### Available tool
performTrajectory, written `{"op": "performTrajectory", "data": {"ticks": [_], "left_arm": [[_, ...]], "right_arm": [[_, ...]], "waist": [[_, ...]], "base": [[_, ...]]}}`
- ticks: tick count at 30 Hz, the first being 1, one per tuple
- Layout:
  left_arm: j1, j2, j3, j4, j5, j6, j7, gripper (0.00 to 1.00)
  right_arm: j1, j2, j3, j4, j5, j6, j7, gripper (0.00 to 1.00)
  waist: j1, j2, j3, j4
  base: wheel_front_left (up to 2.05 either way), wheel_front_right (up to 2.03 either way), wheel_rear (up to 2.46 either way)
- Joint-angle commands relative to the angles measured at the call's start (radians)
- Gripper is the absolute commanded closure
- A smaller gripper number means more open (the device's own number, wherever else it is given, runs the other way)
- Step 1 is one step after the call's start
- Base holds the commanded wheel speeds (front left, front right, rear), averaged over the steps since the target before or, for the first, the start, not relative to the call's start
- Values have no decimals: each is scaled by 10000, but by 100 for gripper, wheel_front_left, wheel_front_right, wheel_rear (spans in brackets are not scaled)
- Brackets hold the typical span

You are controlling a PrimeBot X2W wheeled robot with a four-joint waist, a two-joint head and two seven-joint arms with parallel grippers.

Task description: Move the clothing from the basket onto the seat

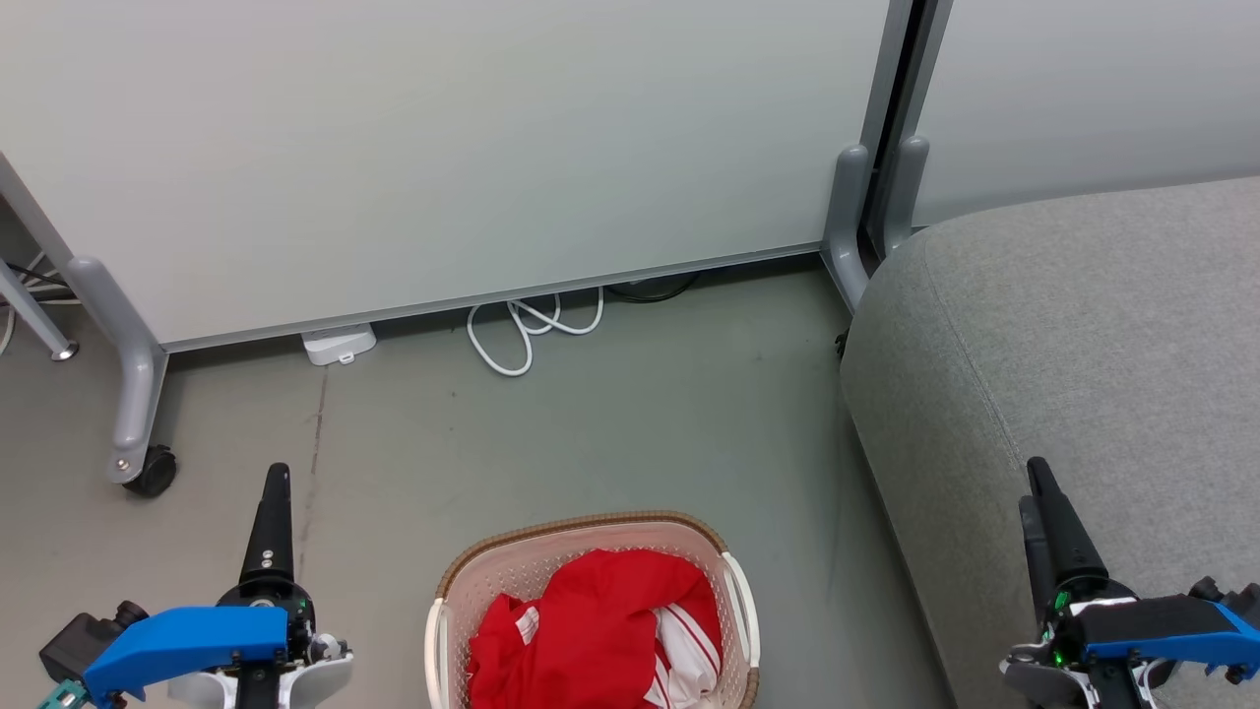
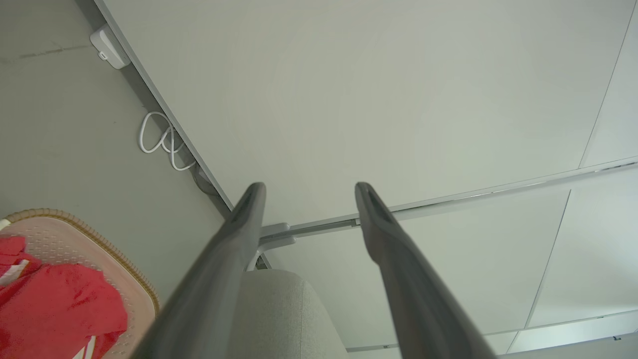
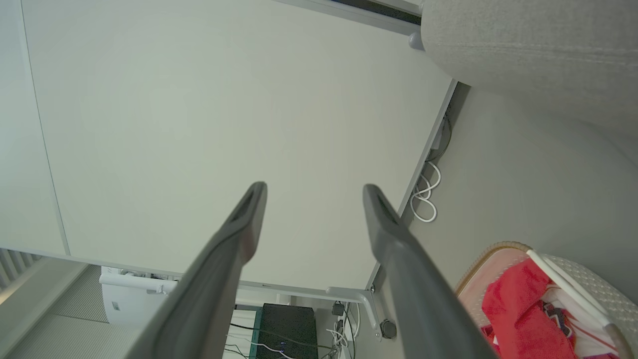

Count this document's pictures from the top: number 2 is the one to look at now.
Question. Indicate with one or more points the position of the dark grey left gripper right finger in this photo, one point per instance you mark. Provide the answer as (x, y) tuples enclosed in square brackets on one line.
[(413, 299)]

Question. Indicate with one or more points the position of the grey metal partition rail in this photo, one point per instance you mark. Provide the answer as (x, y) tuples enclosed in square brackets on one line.
[(498, 192), (573, 321)]

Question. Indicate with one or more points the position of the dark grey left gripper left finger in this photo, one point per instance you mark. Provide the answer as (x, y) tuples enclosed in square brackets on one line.
[(219, 279)]

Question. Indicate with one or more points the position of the white wall box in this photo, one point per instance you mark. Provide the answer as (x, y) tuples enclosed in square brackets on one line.
[(109, 47)]

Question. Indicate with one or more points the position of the grey metal rail bracket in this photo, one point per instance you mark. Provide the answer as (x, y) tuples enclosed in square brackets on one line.
[(276, 237)]

